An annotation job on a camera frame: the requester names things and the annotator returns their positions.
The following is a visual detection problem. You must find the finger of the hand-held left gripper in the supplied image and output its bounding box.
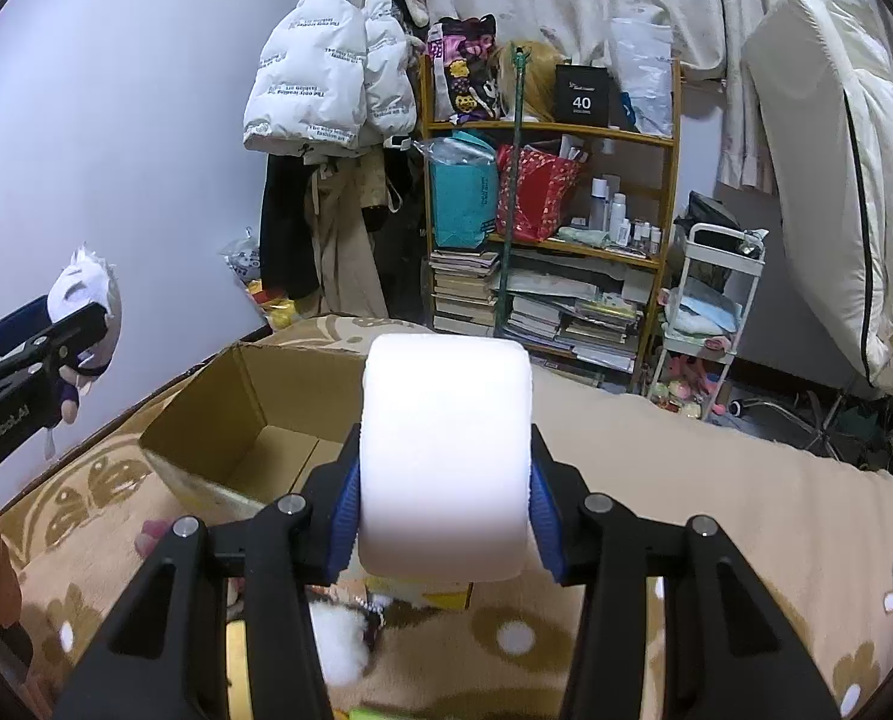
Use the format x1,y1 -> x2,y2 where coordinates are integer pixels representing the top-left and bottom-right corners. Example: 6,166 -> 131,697
0,304 -> 112,392
0,296 -> 52,368

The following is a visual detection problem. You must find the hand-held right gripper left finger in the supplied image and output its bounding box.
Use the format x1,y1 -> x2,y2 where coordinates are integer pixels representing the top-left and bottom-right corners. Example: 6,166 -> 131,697
52,424 -> 362,720

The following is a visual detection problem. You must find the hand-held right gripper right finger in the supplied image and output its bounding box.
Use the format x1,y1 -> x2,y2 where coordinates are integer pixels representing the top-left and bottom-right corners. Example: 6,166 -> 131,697
529,426 -> 841,720

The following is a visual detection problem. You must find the white-haired plush doll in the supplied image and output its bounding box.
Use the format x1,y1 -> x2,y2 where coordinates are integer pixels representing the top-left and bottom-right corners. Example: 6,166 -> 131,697
45,244 -> 124,427

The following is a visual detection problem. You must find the white tissue roll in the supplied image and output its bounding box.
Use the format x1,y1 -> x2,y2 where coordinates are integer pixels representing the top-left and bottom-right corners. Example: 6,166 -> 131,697
358,334 -> 534,584

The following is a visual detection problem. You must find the printed cardboard box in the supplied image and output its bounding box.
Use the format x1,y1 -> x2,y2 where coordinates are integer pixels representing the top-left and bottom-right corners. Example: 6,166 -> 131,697
139,341 -> 474,612

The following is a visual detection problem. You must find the white fluffy plush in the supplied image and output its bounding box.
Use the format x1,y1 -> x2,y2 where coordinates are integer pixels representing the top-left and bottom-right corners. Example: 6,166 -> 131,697
307,598 -> 377,689

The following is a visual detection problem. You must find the beige printed blanket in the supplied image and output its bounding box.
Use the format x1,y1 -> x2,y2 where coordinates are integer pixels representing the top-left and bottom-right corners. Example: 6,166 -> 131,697
0,311 -> 893,720

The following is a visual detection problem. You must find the clear printed plastic bag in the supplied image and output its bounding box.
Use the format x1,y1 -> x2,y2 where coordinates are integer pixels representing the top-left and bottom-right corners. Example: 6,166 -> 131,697
223,227 -> 265,295

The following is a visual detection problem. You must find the pile of pink plush toys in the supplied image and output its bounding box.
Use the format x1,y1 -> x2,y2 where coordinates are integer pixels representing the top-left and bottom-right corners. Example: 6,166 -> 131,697
651,355 -> 730,419

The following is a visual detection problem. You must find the pile of books and papers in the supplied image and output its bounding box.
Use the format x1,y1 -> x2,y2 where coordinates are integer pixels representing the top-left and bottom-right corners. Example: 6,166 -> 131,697
501,266 -> 644,377

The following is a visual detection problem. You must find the yellow toy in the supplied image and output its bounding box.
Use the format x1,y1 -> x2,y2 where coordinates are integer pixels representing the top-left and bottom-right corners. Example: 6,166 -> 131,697
253,287 -> 299,332

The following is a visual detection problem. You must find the stack of old books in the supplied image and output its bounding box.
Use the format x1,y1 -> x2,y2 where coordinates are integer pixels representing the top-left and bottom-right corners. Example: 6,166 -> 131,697
427,247 -> 502,337

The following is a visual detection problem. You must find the black garment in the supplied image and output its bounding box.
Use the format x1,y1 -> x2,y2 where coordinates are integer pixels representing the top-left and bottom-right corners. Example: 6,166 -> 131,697
259,154 -> 322,302

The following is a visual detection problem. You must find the light blue cloth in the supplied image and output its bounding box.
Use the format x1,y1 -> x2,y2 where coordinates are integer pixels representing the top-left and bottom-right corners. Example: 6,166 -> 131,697
672,291 -> 745,336

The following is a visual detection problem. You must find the beige coat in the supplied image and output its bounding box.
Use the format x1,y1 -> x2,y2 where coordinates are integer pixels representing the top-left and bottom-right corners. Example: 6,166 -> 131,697
302,154 -> 407,320

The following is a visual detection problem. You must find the metal chair base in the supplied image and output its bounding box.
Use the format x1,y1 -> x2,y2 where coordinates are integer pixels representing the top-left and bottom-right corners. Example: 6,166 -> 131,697
730,373 -> 893,467

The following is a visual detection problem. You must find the group of white bottles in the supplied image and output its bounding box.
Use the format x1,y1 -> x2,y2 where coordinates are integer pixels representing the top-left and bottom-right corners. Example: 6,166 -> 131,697
588,174 -> 667,248

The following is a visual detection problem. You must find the red patterned bag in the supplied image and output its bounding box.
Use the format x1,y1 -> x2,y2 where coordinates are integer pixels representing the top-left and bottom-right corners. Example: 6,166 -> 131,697
495,144 -> 580,243

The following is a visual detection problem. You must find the white trolley cart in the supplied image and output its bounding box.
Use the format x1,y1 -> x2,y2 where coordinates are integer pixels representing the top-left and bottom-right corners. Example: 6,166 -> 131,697
648,223 -> 768,422

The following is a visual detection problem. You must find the teal shopping bag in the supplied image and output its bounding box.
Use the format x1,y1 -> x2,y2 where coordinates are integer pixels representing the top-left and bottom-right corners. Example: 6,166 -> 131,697
426,130 -> 502,252

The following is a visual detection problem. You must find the black bag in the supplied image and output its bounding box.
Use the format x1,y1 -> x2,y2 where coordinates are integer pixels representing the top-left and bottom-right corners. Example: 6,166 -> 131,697
685,191 -> 749,250

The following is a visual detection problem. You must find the green pole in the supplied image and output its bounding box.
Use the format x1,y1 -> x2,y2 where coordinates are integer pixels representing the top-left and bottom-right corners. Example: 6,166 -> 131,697
493,45 -> 532,338

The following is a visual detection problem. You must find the white puffer jacket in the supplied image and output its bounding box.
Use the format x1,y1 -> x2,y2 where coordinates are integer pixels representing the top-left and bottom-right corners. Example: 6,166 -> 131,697
242,0 -> 421,160

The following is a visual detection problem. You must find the wooden shelf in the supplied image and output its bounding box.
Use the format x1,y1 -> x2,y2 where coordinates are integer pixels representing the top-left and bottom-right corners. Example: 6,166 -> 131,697
416,52 -> 685,392

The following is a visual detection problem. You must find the black box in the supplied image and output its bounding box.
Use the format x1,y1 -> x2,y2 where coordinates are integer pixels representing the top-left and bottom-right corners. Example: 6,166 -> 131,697
553,64 -> 625,128

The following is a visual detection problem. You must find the blonde wig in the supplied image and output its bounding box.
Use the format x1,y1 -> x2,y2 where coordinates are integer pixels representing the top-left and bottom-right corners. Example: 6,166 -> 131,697
487,40 -> 569,122

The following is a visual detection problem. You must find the cream folded mattress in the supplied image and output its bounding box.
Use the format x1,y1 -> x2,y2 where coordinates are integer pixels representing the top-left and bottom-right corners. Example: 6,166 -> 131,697
741,0 -> 893,400

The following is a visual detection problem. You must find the white plastic bag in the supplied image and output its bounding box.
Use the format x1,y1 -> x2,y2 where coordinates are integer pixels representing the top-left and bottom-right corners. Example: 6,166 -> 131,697
607,17 -> 678,140

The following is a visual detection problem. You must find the pink printed bag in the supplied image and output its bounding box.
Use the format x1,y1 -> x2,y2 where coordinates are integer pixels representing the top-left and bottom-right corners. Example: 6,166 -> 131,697
426,15 -> 502,125

